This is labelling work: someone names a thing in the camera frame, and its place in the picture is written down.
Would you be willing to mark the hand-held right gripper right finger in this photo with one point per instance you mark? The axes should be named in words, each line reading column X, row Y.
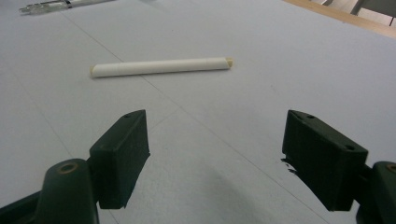
column 323, row 161

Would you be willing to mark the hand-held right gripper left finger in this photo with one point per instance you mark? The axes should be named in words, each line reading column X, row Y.
column 120, row 161

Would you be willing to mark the white paper-wrapped stick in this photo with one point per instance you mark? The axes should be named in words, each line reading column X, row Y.
column 162, row 67

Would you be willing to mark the clear pen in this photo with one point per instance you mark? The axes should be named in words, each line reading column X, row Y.
column 46, row 6

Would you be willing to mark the white table cover sheet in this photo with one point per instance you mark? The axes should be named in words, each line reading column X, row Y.
column 218, row 124

